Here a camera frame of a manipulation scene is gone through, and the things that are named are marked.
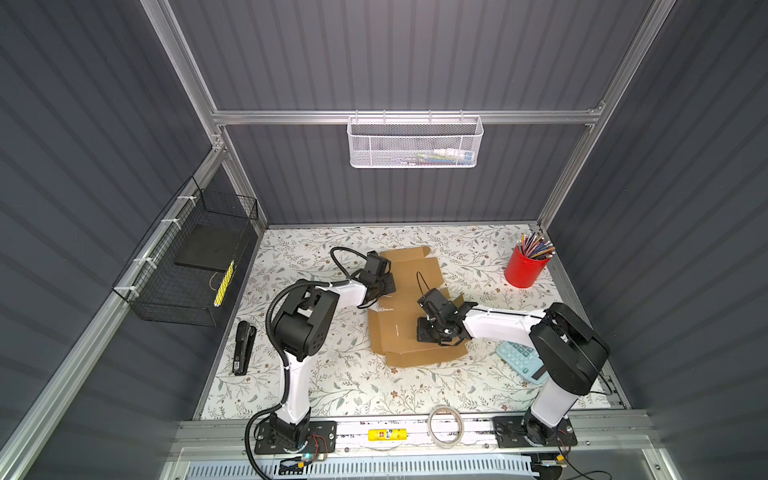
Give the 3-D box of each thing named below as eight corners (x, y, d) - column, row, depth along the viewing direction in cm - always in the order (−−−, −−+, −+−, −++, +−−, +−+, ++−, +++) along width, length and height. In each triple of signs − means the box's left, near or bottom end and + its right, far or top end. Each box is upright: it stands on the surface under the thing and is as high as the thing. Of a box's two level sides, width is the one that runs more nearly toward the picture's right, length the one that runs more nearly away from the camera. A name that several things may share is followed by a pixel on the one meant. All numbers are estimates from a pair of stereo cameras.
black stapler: (236, 376, 85) (228, 370, 81) (245, 328, 95) (238, 321, 91) (250, 374, 86) (242, 368, 82) (257, 327, 95) (251, 319, 91)
